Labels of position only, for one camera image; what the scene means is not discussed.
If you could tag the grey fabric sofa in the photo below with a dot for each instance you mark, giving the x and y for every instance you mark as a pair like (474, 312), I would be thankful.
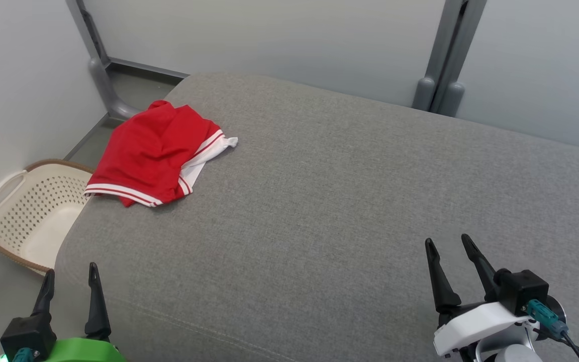
(319, 216)

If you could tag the teal camera connector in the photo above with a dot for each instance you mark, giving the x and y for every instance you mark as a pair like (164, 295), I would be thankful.
(24, 356)
(546, 317)

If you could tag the grey curved partition post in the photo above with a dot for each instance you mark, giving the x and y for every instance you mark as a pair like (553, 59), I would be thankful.
(101, 75)

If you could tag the teal right camera connector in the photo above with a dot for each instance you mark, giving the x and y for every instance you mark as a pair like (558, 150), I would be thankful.
(546, 317)

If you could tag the grey double partition post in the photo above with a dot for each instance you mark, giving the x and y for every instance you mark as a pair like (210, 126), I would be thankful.
(448, 65)

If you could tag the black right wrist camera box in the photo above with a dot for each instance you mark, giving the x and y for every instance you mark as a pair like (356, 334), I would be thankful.
(523, 291)

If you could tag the black right round motor cap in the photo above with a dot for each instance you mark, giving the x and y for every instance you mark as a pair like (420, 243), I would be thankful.
(557, 309)

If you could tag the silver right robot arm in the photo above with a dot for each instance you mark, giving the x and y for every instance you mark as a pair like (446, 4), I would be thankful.
(515, 349)

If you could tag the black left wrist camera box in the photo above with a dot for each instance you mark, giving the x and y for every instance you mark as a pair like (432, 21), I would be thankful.
(28, 337)

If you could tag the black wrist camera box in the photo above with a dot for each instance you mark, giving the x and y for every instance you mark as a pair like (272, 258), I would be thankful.
(523, 291)
(28, 337)

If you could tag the red shirt with white sleeves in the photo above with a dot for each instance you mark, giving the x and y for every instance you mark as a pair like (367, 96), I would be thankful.
(149, 151)

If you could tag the cream perforated laundry basket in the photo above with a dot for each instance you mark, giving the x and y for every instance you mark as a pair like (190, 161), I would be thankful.
(33, 216)

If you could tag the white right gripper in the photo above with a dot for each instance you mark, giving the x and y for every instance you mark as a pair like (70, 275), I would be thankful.
(480, 327)

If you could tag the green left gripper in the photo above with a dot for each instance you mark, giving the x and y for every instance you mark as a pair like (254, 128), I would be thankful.
(88, 352)

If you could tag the teal left camera connector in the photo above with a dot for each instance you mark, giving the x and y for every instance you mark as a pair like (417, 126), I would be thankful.
(24, 356)

